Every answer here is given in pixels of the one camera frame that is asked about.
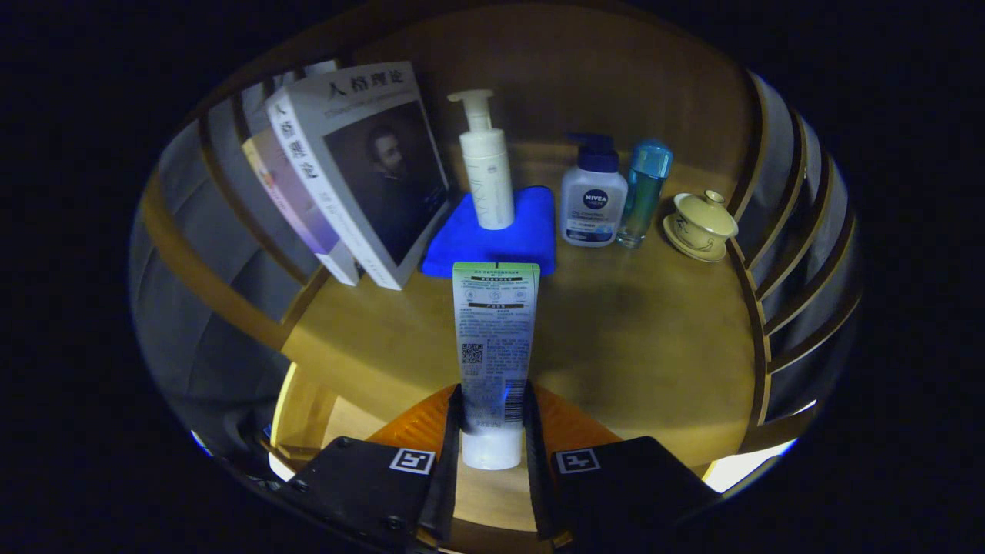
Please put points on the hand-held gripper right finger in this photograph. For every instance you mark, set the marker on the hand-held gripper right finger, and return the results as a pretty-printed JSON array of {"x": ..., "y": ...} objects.
[{"x": 536, "y": 477}]

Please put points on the wooden countertop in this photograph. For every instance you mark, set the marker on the wooden countertop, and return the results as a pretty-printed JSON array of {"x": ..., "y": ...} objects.
[{"x": 631, "y": 346}]

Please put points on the purple book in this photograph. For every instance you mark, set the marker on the purple book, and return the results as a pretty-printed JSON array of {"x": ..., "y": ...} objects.
[{"x": 300, "y": 208}]

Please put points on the white cleanser tube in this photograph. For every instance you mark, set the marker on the white cleanser tube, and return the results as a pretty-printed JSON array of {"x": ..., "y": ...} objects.
[{"x": 495, "y": 346}]

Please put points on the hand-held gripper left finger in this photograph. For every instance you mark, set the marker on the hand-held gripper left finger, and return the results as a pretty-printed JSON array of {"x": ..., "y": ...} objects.
[{"x": 452, "y": 477}]

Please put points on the thick white book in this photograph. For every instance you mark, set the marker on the thick white book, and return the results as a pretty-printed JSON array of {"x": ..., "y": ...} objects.
[{"x": 369, "y": 154}]

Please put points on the teal bottle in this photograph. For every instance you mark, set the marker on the teal bottle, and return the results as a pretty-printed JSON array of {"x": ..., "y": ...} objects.
[{"x": 642, "y": 192}]

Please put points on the blue folded cloth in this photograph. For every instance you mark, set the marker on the blue folded cloth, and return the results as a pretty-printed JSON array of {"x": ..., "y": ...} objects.
[{"x": 531, "y": 238}]

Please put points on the white blue-cap pump bottle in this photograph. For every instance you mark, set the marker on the white blue-cap pump bottle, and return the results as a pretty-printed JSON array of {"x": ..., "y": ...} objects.
[{"x": 592, "y": 215}]

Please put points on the brown wooden cabinet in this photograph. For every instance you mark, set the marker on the brown wooden cabinet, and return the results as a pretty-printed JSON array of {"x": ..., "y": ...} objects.
[{"x": 554, "y": 69}]

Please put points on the yellow lidded teacup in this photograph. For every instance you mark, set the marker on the yellow lidded teacup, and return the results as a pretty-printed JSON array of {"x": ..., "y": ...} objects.
[{"x": 700, "y": 223}]

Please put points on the white flat panel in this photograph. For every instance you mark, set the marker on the white flat panel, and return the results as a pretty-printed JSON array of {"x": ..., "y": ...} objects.
[{"x": 739, "y": 465}]

